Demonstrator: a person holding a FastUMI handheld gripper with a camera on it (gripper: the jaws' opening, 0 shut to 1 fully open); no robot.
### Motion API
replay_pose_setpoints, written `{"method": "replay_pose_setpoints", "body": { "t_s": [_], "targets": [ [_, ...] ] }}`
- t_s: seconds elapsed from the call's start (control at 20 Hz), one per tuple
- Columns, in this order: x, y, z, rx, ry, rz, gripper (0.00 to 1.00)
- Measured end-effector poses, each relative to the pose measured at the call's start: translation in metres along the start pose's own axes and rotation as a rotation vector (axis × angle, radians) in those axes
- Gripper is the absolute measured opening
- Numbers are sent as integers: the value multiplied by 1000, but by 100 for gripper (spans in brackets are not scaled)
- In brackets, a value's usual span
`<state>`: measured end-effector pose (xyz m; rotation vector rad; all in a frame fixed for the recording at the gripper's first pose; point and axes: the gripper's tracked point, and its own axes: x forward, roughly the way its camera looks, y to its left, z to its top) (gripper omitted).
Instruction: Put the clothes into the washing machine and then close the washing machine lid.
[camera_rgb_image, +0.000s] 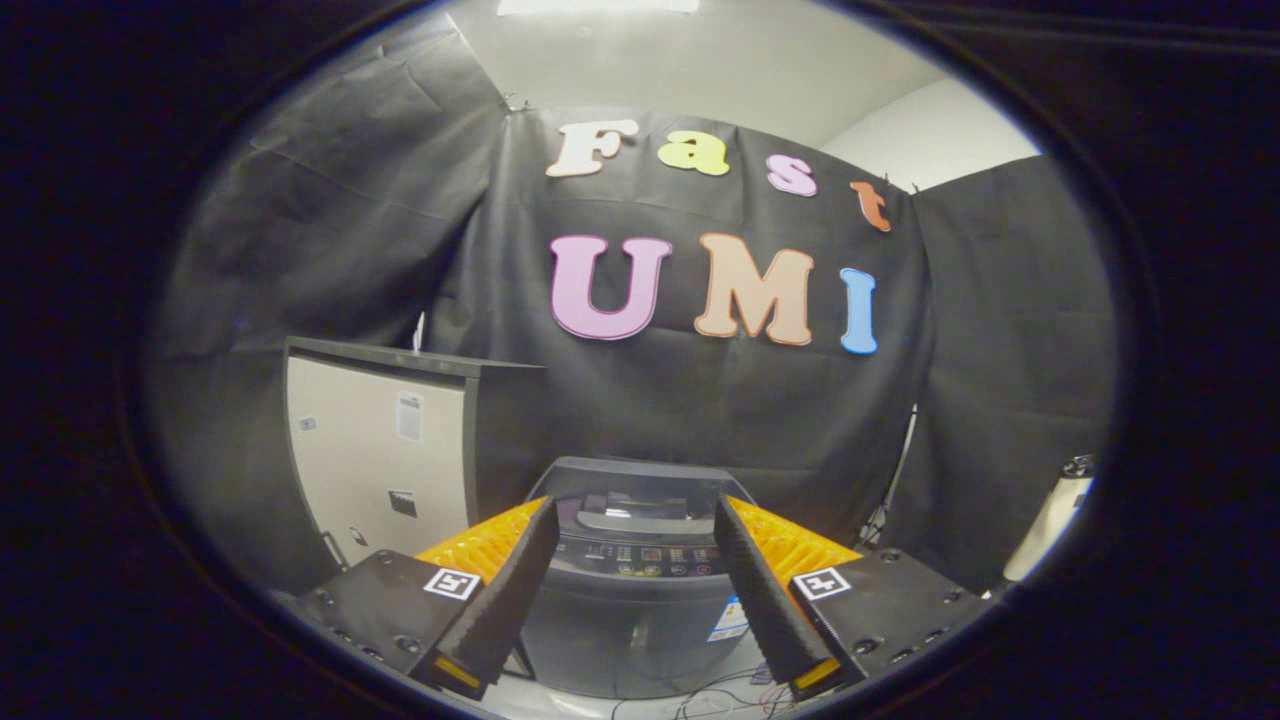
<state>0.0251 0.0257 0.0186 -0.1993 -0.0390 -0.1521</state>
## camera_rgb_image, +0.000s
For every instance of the white cabinet with dark top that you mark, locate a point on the white cabinet with dark top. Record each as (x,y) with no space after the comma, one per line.
(370,450)

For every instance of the black backdrop cloth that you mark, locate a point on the black backdrop cloth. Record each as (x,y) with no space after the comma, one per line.
(700,400)

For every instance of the white pole with black cap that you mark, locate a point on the white pole with black cap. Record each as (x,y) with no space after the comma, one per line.
(1045,520)

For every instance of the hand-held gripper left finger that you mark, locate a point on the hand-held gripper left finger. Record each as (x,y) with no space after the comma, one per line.
(500,620)

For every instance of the black tripod stand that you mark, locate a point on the black tripod stand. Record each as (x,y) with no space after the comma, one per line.
(880,515)

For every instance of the grey washing machine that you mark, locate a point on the grey washing machine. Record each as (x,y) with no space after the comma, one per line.
(620,630)

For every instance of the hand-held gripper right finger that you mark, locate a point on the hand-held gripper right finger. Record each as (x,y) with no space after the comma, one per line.
(765,610)

